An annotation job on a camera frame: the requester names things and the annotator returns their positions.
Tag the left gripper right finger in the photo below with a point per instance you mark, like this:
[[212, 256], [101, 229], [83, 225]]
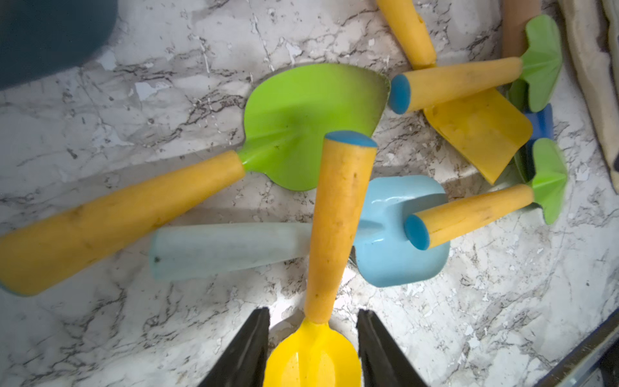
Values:
[[382, 361]]

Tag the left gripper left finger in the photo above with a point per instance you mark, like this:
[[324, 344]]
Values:
[[244, 361]]

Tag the yellow shovel orange handle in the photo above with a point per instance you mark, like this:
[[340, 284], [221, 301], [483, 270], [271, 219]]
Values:
[[316, 355]]

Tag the light blue shovel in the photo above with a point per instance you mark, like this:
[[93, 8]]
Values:
[[381, 250]]

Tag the green shovel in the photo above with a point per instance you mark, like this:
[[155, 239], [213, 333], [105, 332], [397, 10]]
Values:
[[285, 121], [440, 224], [419, 89]]

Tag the yellow square scoop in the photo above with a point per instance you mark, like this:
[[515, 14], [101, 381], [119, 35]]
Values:
[[485, 128]]

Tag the dark teal storage box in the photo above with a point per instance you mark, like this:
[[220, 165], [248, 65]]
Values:
[[42, 38]]

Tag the aluminium front rail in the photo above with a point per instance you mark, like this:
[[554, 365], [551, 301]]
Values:
[[594, 362]]

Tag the blue shovel wooden handle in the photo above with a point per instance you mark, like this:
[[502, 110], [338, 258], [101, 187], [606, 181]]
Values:
[[516, 43]]

